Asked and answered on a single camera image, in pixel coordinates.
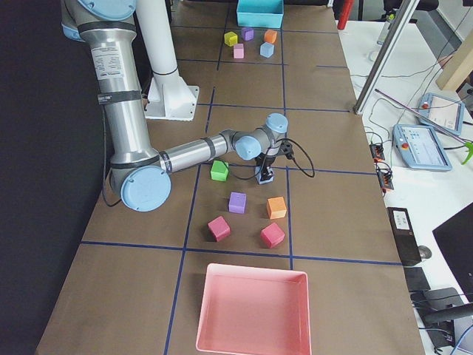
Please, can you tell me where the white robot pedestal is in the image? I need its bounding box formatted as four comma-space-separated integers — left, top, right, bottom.
136, 0, 200, 121

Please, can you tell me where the red cylinder object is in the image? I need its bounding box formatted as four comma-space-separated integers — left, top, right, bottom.
337, 0, 355, 30

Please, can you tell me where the teach pendant far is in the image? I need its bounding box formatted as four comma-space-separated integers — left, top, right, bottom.
418, 92, 466, 136

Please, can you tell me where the purple foam block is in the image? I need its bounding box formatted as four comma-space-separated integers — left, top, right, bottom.
228, 192, 247, 214
241, 27, 254, 41

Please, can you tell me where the teach pendant near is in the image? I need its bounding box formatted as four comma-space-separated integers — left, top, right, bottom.
392, 124, 452, 172

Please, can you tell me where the purple foam block left side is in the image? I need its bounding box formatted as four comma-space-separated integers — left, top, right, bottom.
241, 27, 254, 41

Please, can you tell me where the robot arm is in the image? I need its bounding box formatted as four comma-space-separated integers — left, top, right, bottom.
61, 1, 288, 212

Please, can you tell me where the black monitor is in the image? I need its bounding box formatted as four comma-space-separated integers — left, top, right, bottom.
433, 206, 472, 301

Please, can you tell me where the light blue foam block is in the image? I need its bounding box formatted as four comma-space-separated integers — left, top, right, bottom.
256, 175, 274, 185
259, 42, 275, 58

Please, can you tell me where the pink plastic bin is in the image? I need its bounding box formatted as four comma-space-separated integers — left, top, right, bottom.
196, 263, 312, 354

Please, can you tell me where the black box device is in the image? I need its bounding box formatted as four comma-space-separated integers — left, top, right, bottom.
387, 207, 421, 266

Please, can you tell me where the magenta foam block far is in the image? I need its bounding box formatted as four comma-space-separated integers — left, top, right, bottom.
207, 216, 231, 242

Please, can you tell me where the pink foam block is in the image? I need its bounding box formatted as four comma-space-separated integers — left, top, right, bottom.
233, 44, 245, 59

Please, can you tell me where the green foam block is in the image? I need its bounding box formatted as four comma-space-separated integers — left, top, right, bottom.
210, 160, 229, 182

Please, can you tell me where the orange foam block left side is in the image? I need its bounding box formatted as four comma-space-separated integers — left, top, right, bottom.
264, 30, 278, 44

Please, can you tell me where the yellow foam block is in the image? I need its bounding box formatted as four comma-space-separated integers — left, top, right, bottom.
224, 31, 239, 47

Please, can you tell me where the teach pendant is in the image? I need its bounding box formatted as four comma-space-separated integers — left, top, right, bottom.
418, 92, 466, 136
392, 124, 452, 172

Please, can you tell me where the magenta foam block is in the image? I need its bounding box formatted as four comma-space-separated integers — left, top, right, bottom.
260, 223, 285, 249
207, 216, 231, 242

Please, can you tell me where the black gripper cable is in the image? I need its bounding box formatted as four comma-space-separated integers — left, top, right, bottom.
225, 137, 316, 182

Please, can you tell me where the teal plastic bin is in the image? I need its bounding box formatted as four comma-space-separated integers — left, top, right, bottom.
236, 0, 284, 29

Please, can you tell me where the orange foam block right side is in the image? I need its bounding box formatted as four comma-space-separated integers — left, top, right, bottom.
266, 197, 287, 220

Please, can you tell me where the reacher grabber tool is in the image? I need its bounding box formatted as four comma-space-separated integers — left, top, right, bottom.
375, 89, 473, 165

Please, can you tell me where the orange foam block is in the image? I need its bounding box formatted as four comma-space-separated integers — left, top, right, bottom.
264, 30, 278, 44
266, 197, 287, 220

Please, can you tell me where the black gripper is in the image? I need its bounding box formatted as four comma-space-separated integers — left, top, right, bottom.
255, 153, 275, 178

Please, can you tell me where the aluminium frame post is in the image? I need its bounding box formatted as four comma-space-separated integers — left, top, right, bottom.
353, 0, 420, 115

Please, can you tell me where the magenta foam block near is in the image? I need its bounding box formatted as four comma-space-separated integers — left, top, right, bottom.
260, 223, 285, 249

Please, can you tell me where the purple foam block right side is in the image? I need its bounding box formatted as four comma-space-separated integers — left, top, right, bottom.
228, 192, 247, 214

